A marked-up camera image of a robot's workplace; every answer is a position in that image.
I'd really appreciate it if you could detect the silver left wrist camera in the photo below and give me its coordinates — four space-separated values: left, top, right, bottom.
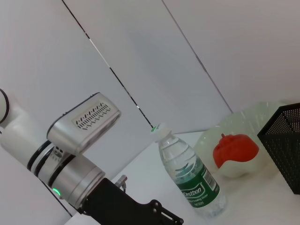
46 92 122 157

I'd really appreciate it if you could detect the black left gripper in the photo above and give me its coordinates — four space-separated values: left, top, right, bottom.
78 177 185 225

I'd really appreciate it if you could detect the red-orange fruit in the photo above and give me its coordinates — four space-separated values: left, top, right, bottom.
212 133 260 169

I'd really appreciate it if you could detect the clear green-label water bottle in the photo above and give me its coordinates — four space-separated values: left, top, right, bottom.
150 123 228 219

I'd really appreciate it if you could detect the black mesh pen holder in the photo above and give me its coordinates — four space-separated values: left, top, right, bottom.
257 102 300 195

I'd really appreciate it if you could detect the left arm gripper cable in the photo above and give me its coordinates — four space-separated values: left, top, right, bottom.
114 175 128 192

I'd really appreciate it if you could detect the pale green glass fruit bowl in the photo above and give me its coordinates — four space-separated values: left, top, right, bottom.
194 100 291 180

